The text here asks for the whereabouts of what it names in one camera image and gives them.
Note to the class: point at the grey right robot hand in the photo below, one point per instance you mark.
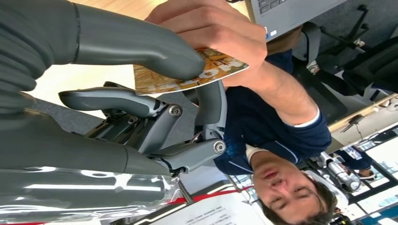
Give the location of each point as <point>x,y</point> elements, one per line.
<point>77,161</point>

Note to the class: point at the person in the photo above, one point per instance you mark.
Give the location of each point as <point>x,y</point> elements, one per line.
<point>258,130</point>
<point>357,161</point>

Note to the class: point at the silver laptop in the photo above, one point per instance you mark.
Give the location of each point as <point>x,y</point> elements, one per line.
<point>292,15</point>

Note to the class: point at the black office chair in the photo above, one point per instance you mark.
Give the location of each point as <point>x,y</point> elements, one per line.
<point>373,65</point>
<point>317,87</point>

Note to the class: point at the ribbed grey right arm sleeve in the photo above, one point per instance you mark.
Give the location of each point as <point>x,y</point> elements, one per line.
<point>28,46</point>

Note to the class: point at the red tape strip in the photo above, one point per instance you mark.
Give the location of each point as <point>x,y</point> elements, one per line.
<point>205,196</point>

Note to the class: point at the white printed paper sheet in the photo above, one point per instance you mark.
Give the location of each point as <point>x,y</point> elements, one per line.
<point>217,212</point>

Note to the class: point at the wooden desk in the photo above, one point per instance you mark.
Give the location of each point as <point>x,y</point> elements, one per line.
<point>367,118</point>

